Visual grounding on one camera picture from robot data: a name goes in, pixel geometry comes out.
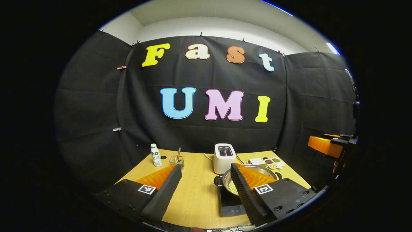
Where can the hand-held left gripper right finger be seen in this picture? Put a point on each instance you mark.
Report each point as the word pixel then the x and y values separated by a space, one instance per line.
pixel 244 193

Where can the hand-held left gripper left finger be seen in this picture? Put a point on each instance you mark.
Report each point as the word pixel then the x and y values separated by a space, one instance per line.
pixel 167 193

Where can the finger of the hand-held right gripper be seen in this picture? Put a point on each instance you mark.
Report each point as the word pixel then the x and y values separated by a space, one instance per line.
pixel 339 138
pixel 323 146

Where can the black induction cooktop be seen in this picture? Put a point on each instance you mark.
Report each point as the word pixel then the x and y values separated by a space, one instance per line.
pixel 231 204

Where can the pile of soybeans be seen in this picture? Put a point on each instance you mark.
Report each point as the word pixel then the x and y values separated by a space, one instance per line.
pixel 232 187

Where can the white drink bottle green label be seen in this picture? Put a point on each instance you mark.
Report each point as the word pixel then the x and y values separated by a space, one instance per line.
pixel 156 158

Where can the white toaster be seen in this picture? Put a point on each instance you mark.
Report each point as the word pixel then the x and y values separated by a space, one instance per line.
pixel 224 161

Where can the wooden stick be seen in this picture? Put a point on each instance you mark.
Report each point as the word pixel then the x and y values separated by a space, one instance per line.
pixel 178 153

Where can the white divided dish of beans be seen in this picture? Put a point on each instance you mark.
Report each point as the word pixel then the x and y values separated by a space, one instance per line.
pixel 274 162

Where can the small ceiling light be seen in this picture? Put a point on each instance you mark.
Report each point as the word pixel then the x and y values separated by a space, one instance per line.
pixel 333 48

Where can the pink clothespin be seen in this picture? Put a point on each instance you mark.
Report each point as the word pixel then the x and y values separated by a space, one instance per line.
pixel 121 67

